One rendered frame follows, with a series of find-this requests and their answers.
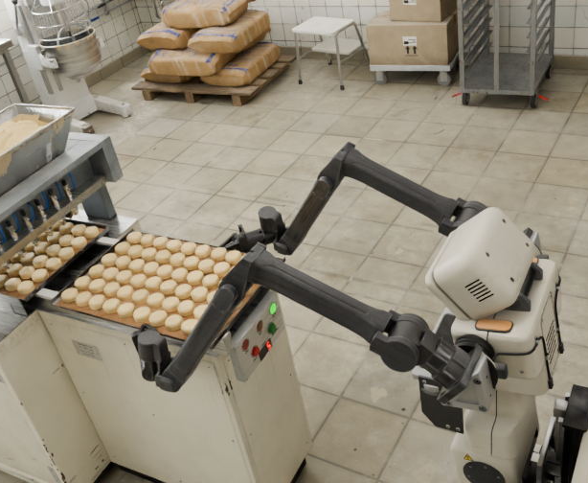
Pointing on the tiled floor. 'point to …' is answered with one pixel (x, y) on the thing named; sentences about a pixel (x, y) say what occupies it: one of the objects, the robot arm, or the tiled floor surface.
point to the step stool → (327, 26)
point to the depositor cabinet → (33, 393)
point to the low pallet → (193, 88)
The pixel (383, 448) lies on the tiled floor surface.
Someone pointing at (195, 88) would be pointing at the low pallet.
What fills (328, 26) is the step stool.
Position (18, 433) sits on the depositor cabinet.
